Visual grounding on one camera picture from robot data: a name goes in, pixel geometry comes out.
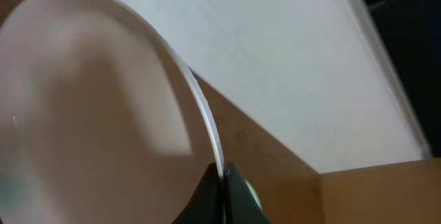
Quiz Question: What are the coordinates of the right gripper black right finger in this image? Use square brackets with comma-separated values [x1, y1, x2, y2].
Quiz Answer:
[225, 163, 271, 224]

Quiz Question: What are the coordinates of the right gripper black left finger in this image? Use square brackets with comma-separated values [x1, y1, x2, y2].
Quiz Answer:
[172, 163, 223, 224]

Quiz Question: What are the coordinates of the white plate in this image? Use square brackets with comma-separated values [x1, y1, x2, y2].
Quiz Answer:
[1, 0, 222, 224]

